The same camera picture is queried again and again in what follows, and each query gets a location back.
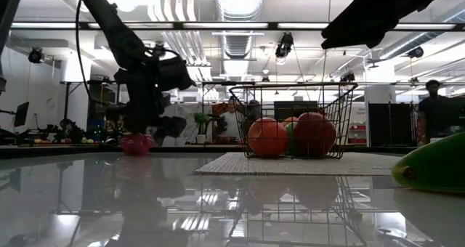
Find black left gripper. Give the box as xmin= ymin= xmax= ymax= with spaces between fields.
xmin=114 ymin=67 xmax=188 ymax=146

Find purple toy grape bunch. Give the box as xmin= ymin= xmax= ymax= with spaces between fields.
xmin=121 ymin=132 xmax=158 ymax=158

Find orange toy orange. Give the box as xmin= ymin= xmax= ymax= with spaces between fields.
xmin=248 ymin=116 xmax=289 ymax=158

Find green toy apple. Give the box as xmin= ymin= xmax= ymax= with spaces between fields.
xmin=285 ymin=122 xmax=297 ymax=156

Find green plant in white pot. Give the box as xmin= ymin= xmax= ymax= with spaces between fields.
xmin=193 ymin=112 xmax=211 ymax=145

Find person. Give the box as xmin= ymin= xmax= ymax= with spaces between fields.
xmin=219 ymin=97 xmax=243 ymax=139
xmin=59 ymin=118 xmax=84 ymax=145
xmin=416 ymin=78 xmax=459 ymax=146

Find grey woven placemat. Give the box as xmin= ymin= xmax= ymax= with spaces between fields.
xmin=193 ymin=151 xmax=403 ymax=177

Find white glossy table sheet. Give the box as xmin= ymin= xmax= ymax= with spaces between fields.
xmin=0 ymin=151 xmax=465 ymax=247

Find black room cabinet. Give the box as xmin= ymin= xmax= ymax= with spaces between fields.
xmin=367 ymin=101 xmax=417 ymax=147

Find red storage bins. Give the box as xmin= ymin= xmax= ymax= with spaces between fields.
xmin=350 ymin=122 xmax=367 ymax=145

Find black computer monitor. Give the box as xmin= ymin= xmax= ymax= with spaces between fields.
xmin=13 ymin=100 xmax=31 ymax=128

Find toy watermelon slice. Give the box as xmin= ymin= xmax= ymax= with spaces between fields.
xmin=390 ymin=131 xmax=465 ymax=194

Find black ceiling-mounted camera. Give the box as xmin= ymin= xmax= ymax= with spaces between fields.
xmin=407 ymin=46 xmax=425 ymax=59
xmin=28 ymin=46 xmax=45 ymax=65
xmin=275 ymin=31 xmax=295 ymax=59

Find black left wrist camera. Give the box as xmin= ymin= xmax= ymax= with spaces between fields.
xmin=155 ymin=56 xmax=198 ymax=92

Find wire mesh basket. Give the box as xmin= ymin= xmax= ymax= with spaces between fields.
xmin=228 ymin=81 xmax=359 ymax=160

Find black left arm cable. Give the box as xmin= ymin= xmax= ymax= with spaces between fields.
xmin=74 ymin=0 xmax=92 ymax=106

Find silver ceiling air duct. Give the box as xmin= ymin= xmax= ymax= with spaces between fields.
xmin=214 ymin=0 xmax=266 ymax=59

